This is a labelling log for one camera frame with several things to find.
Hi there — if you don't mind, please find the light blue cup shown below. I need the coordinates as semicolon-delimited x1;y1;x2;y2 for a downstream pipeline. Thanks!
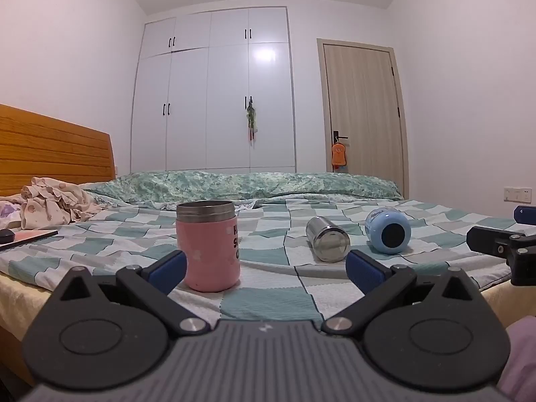
364;208;413;255

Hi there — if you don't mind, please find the yellow bed sheet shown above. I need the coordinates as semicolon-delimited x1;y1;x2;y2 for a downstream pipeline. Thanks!
0;271;56;346

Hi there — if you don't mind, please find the green hanging ornament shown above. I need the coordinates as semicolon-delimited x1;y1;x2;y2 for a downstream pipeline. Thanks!
245;96;259;146

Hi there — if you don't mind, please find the white wall socket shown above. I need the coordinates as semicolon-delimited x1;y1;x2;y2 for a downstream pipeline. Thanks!
503;186;532;204

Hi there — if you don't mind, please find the green floral quilt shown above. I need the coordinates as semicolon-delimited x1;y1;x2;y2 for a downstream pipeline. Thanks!
83;170;404;211

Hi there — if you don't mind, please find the checkered bed blanket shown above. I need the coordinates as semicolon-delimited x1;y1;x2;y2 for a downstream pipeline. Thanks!
0;195;536;324

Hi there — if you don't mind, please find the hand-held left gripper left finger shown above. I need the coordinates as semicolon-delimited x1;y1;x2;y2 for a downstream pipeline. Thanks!
31;250;211;338

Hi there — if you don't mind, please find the pink clothing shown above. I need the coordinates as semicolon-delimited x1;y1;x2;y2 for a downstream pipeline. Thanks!
495;315;536;402

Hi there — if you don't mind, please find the crumpled spotted cream cloth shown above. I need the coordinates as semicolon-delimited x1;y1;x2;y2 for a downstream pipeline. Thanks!
19;176;104;230

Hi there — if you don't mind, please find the purple patterned cloth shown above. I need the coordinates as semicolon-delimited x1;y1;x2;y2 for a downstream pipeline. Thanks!
0;200;22;229

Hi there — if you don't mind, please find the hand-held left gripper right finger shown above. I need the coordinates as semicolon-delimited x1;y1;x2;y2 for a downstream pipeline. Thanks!
320;249;503;338

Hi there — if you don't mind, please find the wooden headboard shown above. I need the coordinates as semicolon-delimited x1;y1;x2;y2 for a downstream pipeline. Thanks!
0;103;116;198

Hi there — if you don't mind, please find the white wardrobe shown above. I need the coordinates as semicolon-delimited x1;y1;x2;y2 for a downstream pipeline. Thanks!
129;6;297;174

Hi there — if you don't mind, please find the wooden door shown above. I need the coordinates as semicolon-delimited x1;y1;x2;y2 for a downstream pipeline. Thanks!
317;38;409;200

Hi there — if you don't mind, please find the orange hanging plush toy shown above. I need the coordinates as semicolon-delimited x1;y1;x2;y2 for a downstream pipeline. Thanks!
330;142;346;172

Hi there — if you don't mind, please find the wooden bed frame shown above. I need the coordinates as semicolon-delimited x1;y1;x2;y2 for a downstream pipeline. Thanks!
0;324;37;388

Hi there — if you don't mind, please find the stainless steel cup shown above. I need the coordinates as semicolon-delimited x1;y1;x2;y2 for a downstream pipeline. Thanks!
305;215;351;263

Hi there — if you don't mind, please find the flat dark tablet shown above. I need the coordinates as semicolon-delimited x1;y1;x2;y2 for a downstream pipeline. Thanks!
0;229;59;253

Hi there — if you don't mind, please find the pink cup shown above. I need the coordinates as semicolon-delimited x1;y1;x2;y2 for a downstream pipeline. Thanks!
175;200;242;293

